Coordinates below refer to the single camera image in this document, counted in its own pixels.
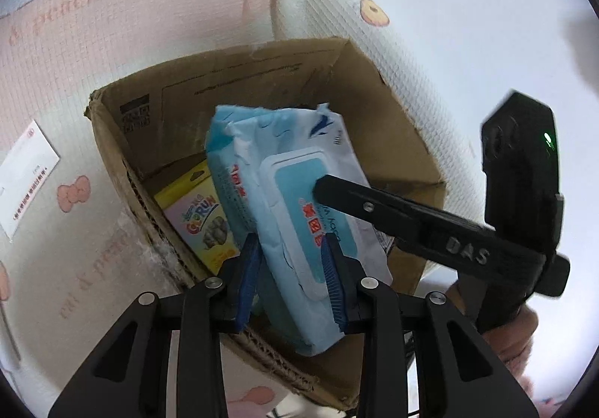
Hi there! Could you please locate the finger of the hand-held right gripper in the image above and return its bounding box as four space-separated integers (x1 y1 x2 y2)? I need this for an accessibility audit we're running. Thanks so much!
311 173 544 291

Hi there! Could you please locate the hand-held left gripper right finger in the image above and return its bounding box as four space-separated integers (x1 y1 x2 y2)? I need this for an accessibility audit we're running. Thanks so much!
323 233 539 418

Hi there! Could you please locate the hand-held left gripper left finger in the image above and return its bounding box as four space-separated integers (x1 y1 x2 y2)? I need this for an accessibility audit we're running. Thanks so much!
47 233 262 418

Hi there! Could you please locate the blue wet wipes pack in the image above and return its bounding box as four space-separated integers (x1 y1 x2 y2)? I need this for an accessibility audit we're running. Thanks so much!
206 102 394 357

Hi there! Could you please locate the brown cardboard box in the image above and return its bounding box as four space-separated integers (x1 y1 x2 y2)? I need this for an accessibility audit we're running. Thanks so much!
84 38 447 412

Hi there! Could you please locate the person's right forearm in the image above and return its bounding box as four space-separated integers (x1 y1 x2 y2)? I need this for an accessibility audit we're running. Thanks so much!
482 294 541 395

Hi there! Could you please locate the white envelope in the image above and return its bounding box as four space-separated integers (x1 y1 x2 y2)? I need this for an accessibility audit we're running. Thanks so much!
0 119 61 241

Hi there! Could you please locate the pink cat printed mat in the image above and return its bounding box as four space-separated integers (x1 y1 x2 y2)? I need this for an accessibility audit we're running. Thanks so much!
0 0 356 418

